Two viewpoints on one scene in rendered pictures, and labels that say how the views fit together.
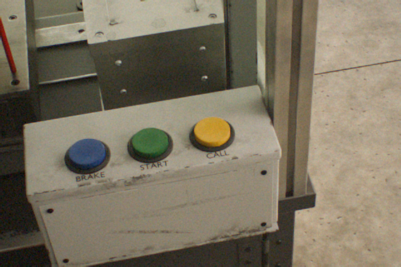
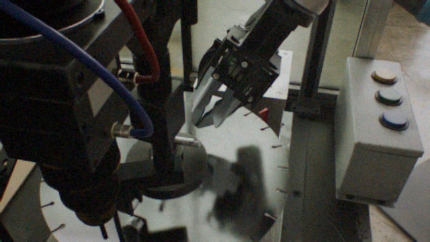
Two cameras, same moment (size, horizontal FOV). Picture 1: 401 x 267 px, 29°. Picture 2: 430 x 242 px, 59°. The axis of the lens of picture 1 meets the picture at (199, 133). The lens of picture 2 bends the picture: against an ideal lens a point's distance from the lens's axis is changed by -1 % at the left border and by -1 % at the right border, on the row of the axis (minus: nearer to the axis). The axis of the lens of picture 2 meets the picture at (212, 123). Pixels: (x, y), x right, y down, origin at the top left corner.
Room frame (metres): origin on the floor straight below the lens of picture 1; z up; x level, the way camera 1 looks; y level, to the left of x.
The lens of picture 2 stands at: (0.71, 0.71, 1.33)
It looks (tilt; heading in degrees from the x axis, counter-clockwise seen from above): 41 degrees down; 290
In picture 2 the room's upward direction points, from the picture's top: straight up
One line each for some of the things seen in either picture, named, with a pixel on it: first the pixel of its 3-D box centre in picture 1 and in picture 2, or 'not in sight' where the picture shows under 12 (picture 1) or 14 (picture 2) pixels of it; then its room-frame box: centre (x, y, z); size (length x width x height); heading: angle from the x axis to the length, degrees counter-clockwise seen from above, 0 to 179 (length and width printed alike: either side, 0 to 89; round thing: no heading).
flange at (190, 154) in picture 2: not in sight; (166, 156); (0.89, 0.39, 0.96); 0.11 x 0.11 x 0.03
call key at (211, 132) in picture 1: (212, 135); (383, 77); (0.60, -0.01, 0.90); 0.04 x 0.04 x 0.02
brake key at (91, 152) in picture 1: (88, 157); (393, 121); (0.59, 0.13, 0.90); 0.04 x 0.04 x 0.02
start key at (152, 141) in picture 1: (150, 146); (388, 97); (0.60, 0.06, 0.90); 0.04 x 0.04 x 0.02
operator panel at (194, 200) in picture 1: (155, 179); (369, 126); (0.61, 0.06, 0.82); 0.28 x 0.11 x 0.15; 97
